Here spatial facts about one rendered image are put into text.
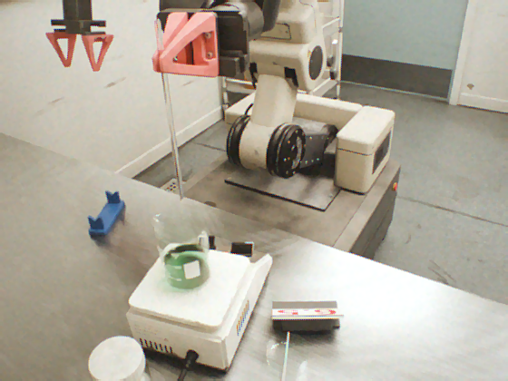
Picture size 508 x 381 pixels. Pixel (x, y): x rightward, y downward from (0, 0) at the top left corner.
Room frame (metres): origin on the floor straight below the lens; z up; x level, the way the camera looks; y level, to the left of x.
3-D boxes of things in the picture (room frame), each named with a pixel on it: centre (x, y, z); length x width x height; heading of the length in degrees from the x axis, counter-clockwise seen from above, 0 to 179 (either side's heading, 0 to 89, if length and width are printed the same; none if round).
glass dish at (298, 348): (0.32, -0.03, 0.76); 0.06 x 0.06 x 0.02
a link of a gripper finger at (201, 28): (0.44, 0.07, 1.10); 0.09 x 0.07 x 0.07; 156
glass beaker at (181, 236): (0.39, 0.08, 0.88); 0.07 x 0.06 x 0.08; 63
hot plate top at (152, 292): (0.38, 0.08, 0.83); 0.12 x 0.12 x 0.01; 70
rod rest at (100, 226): (0.64, 0.27, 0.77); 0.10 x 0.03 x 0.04; 171
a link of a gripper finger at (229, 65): (0.43, 0.05, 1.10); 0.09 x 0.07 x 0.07; 156
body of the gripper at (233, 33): (0.50, 0.03, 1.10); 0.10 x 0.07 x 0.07; 66
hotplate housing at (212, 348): (0.41, 0.07, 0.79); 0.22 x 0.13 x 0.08; 160
